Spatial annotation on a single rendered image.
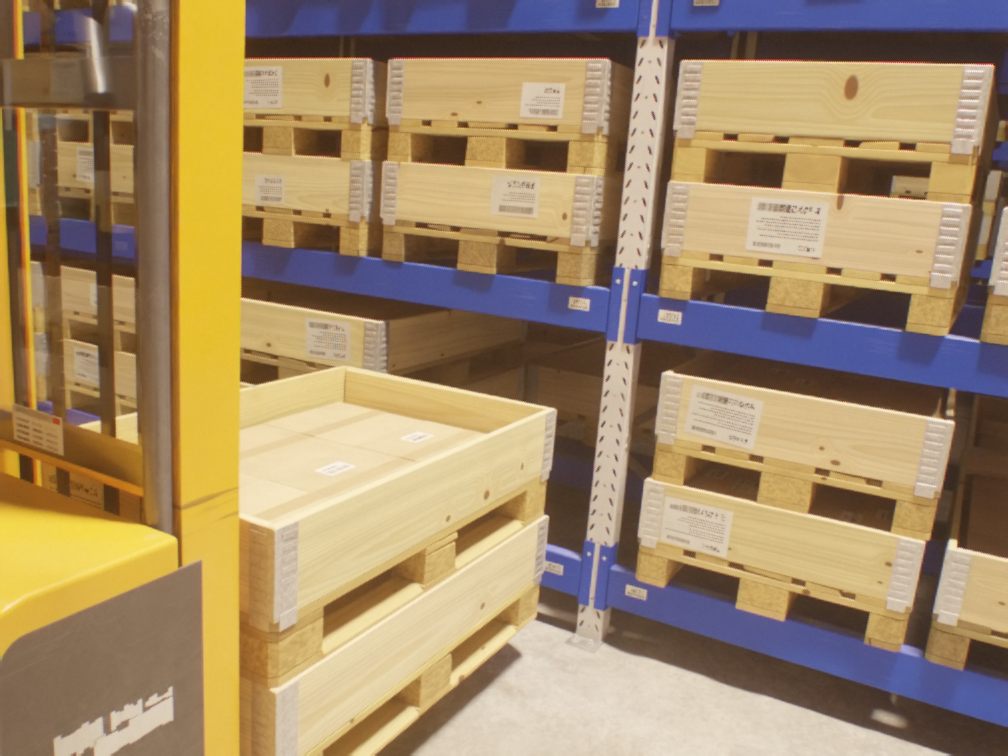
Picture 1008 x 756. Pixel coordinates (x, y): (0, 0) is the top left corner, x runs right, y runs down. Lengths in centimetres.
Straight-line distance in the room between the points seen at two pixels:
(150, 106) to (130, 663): 85
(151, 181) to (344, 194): 188
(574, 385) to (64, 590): 318
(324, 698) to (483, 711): 81
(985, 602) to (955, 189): 109
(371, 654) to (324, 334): 159
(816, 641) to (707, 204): 132
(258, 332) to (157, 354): 212
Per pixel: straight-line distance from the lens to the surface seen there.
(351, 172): 327
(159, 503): 156
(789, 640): 289
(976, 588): 273
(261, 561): 174
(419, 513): 210
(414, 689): 236
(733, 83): 269
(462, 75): 305
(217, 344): 156
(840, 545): 272
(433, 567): 222
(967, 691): 287
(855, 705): 308
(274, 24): 357
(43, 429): 179
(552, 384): 431
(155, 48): 147
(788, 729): 287
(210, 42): 153
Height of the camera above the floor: 148
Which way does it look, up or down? 14 degrees down
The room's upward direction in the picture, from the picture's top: 4 degrees clockwise
